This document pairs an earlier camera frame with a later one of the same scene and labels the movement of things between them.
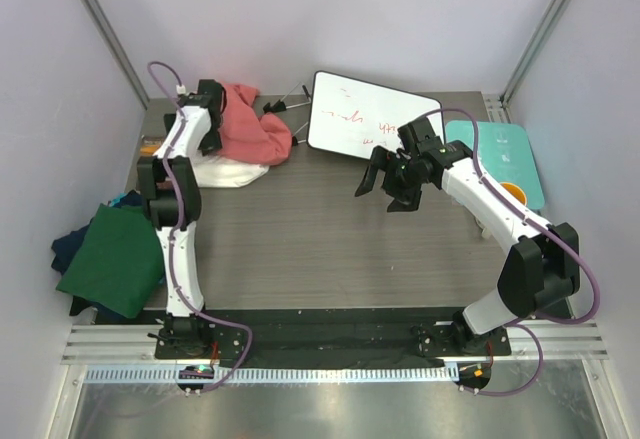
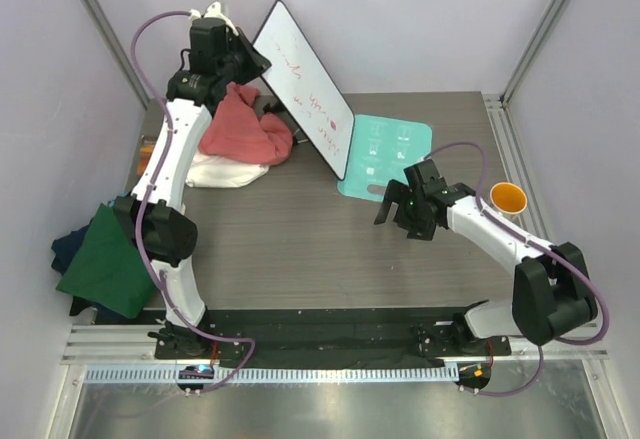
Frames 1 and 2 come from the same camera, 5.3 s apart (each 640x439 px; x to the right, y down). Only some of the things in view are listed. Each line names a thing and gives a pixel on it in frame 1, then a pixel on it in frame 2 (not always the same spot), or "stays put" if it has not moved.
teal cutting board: [505, 153] -> [380, 150]
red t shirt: [261, 139] stays put
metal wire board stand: [279, 106] stays put
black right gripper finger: [406, 196] -> [416, 228]
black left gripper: [210, 143] -> [256, 62]
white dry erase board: [355, 118] -> [300, 81]
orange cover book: [149, 145] stays put
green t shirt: [119, 263] stays put
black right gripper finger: [378, 161] -> [394, 193]
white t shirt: [216, 171] stays put
